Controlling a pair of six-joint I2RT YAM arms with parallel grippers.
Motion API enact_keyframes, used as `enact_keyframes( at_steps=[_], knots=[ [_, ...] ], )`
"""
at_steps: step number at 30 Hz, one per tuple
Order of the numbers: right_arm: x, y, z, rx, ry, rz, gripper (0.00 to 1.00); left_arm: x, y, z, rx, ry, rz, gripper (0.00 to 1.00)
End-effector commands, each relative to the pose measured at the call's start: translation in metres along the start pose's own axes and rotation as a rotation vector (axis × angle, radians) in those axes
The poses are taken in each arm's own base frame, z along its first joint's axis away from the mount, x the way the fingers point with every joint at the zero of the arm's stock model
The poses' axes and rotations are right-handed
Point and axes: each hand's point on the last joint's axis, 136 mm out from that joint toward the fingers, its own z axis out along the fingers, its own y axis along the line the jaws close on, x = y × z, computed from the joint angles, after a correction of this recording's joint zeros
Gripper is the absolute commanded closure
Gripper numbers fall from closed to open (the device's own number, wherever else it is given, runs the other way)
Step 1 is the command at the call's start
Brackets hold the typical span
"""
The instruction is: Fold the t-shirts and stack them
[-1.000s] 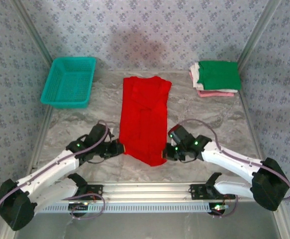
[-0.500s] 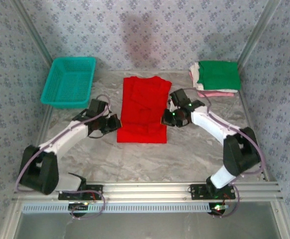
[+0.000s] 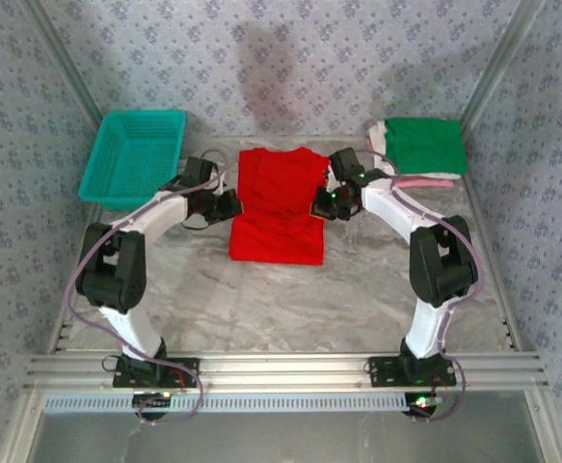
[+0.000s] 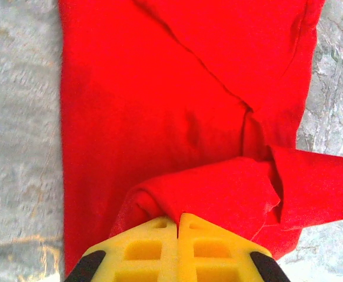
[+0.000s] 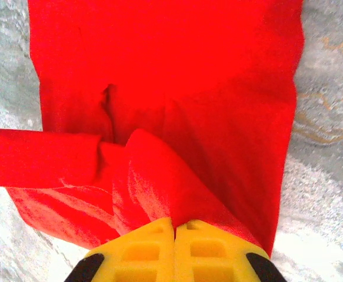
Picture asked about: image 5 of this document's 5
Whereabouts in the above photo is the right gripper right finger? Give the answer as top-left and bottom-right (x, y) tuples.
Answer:
(174, 219), (284, 282)

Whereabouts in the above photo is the red t-shirt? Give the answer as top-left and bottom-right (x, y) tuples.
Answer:
(0, 0), (305, 259)

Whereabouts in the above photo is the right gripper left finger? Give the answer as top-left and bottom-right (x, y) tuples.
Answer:
(64, 217), (177, 282)

